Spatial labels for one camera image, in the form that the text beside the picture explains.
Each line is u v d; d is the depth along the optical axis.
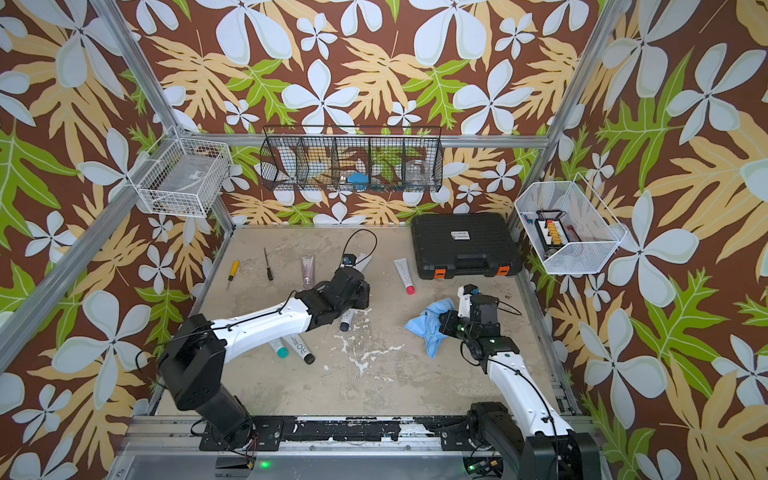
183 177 0.86
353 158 0.98
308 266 1.08
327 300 0.66
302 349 0.86
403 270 1.05
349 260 0.76
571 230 0.83
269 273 1.05
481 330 0.64
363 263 0.75
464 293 0.78
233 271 1.07
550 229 0.83
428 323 0.82
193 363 0.45
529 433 0.42
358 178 0.95
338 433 0.75
